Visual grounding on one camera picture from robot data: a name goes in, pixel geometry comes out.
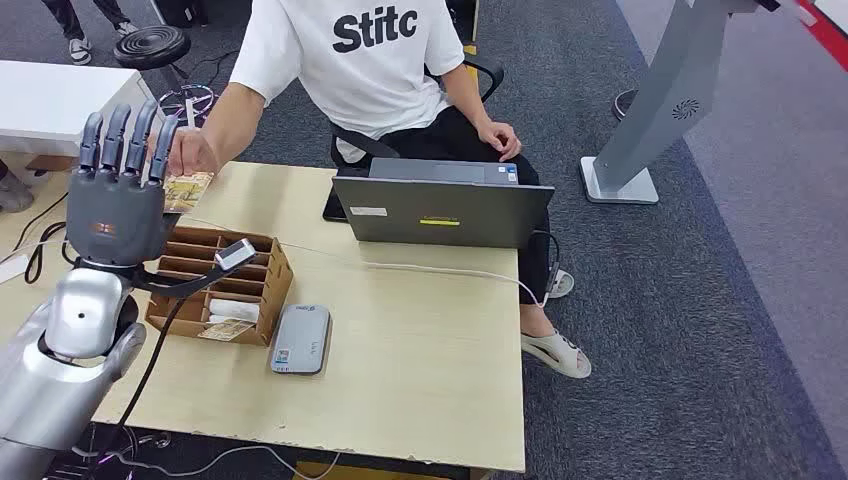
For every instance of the person's left hand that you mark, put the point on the person's left hand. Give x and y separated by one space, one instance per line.
497 136

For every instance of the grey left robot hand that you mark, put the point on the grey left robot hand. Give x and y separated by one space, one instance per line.
116 212

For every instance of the person's right hand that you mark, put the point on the person's right hand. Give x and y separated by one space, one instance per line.
195 154

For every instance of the person's left forearm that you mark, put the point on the person's left forearm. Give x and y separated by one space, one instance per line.
467 96

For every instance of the person's right forearm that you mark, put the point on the person's right forearm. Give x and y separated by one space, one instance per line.
232 122

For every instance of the seated person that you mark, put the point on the seated person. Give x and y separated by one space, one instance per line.
371 73

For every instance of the wooden card organizer box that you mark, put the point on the wooden card organizer box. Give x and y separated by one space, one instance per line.
278 278

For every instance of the standing person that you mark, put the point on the standing person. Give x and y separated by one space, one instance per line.
79 50

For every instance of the grey laptop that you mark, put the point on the grey laptop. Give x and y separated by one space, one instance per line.
444 212

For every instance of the grey rounded object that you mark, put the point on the grey rounded object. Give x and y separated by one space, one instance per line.
13 195

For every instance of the black round stool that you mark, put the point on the black round stool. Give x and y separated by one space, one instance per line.
151 46

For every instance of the white flat adapter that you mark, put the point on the white flat adapter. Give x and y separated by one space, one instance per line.
13 268

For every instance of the white cabinet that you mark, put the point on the white cabinet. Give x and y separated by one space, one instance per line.
53 99

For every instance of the black round floor base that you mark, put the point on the black round floor base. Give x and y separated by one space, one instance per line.
623 106

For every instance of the black bag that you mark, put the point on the black bag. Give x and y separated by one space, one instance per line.
182 10

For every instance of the white cards stack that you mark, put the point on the white cards stack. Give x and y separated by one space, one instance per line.
235 310

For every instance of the grey kiosk stand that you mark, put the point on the grey kiosk stand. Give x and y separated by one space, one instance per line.
669 86

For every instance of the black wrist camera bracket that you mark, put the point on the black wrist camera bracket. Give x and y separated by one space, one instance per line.
179 286

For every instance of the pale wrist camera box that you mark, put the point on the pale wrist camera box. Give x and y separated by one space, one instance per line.
235 254

